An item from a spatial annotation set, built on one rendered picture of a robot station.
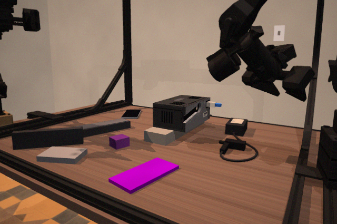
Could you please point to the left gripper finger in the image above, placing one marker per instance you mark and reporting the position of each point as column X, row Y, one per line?
column 301, row 96
column 268, row 88

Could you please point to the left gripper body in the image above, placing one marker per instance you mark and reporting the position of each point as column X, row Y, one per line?
column 269, row 70

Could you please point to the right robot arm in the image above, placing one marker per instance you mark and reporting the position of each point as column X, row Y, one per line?
column 3, row 87

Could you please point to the magenta flat rectangular slab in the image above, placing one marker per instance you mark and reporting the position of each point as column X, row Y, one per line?
column 138, row 177

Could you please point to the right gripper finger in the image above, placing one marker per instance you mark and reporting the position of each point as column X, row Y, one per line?
column 26, row 14

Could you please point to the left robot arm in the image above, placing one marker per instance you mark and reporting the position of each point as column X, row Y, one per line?
column 237, row 21

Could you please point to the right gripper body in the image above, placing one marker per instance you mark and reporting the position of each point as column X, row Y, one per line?
column 7, row 20

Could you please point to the small purple block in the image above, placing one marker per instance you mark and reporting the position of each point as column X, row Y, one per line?
column 119, row 141

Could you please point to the dark grey electronic appliance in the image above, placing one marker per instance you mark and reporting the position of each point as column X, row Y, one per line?
column 177, row 116

